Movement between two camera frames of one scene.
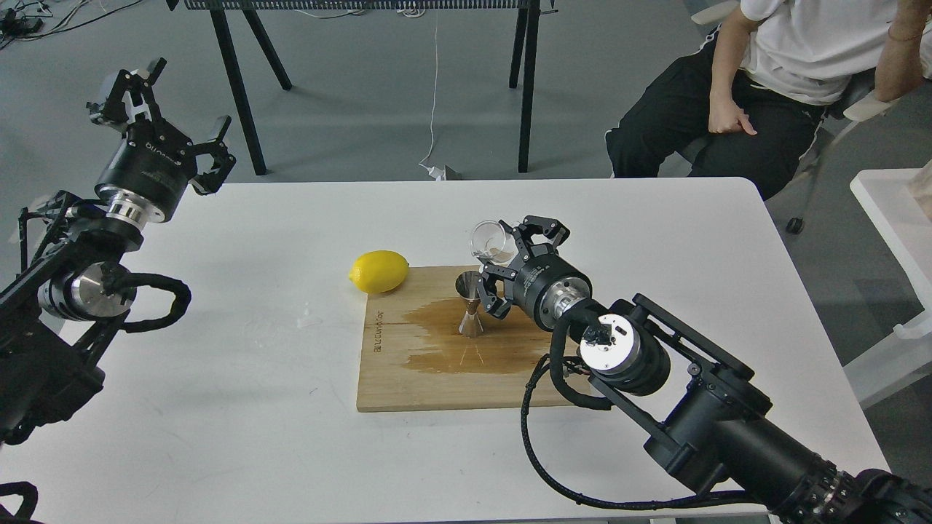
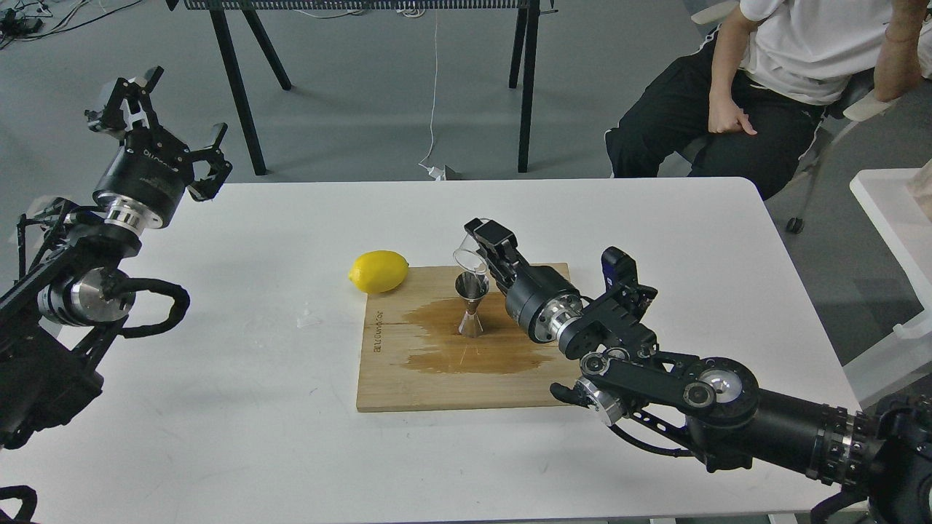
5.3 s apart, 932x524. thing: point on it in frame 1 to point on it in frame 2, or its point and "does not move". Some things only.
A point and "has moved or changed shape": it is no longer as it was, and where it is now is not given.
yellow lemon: [379, 271] does not move
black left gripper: [150, 173] does not move
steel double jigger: [467, 287] does not move
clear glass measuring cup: [491, 241] has moved or changed shape
